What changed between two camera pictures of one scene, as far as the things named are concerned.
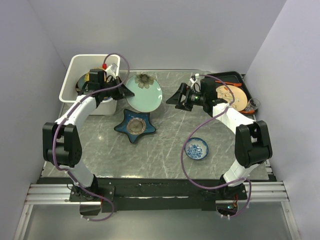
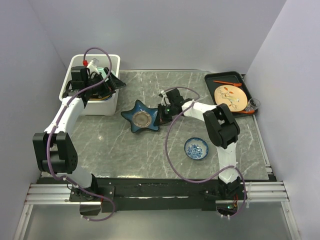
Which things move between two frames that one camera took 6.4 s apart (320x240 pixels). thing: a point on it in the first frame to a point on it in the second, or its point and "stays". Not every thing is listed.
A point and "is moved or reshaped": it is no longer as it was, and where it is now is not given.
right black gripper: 176,99 to 162,118
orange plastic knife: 237,84 stays
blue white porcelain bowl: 196,148 stays
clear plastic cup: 252,105 stays
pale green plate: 148,93 is moved or reshaped
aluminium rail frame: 257,192 stays
